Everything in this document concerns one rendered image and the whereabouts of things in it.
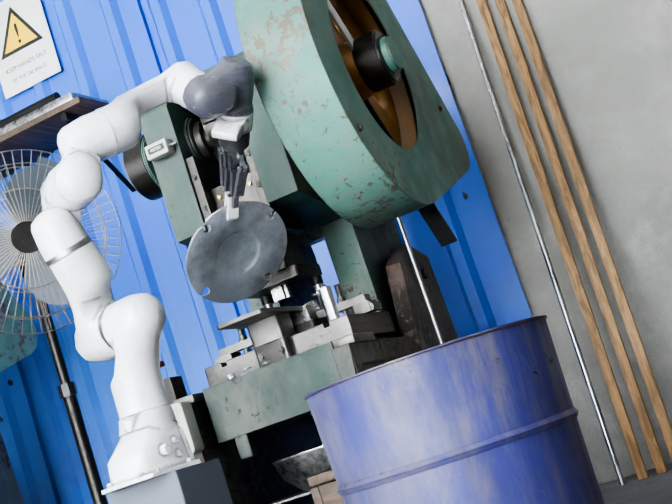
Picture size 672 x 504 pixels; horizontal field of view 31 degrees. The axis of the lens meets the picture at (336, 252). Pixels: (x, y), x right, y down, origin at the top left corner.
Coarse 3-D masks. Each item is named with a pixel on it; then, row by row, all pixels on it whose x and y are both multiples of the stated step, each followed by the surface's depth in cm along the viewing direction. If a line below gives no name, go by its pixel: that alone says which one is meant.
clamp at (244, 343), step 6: (240, 330) 335; (240, 336) 334; (246, 336) 335; (240, 342) 333; (246, 342) 332; (228, 348) 335; (234, 348) 334; (240, 348) 333; (246, 348) 334; (222, 354) 335; (228, 354) 333; (234, 354) 335; (240, 354) 338; (222, 360) 334
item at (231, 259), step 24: (216, 216) 298; (240, 216) 302; (264, 216) 306; (192, 240) 297; (216, 240) 301; (240, 240) 306; (264, 240) 309; (192, 264) 300; (216, 264) 304; (240, 264) 309; (264, 264) 313; (216, 288) 308; (240, 288) 312
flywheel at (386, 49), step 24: (336, 0) 335; (360, 0) 342; (336, 24) 312; (360, 24) 346; (360, 48) 315; (384, 48) 315; (360, 72) 316; (384, 72) 314; (360, 96) 320; (384, 96) 343; (408, 96) 349; (384, 120) 335; (408, 120) 346; (408, 144) 340
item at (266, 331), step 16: (240, 320) 302; (256, 320) 311; (272, 320) 311; (288, 320) 316; (256, 336) 313; (272, 336) 311; (288, 336) 313; (256, 352) 313; (272, 352) 311; (288, 352) 310
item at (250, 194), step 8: (248, 176) 326; (248, 184) 325; (216, 192) 330; (224, 192) 329; (248, 192) 326; (256, 192) 325; (216, 200) 330; (224, 200) 329; (240, 200) 327; (248, 200) 326; (256, 200) 325; (288, 240) 328; (296, 240) 333; (288, 248) 326; (296, 248) 331; (288, 256) 324; (296, 256) 329; (288, 264) 322
